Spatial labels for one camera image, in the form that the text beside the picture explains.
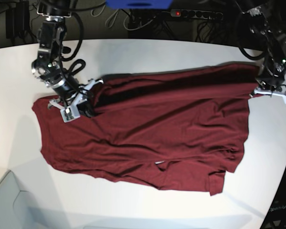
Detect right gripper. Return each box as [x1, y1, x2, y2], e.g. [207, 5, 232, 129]
[47, 77, 104, 117]

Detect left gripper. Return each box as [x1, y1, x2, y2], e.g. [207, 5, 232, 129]
[249, 73, 286, 99]

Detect dark red t-shirt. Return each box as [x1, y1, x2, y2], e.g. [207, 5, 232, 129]
[32, 63, 259, 195]

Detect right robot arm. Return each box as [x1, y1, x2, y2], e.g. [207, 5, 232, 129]
[31, 0, 99, 122]

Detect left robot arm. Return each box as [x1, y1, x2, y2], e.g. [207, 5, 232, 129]
[235, 0, 286, 104]

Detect black power strip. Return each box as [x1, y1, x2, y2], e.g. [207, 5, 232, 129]
[170, 9, 224, 21]

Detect blue box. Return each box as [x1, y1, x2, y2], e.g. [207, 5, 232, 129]
[106, 0, 173, 9]

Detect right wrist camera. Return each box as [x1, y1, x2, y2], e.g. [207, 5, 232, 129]
[60, 105, 81, 123]

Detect grey cable loops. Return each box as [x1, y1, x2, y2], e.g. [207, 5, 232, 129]
[90, 0, 143, 31]

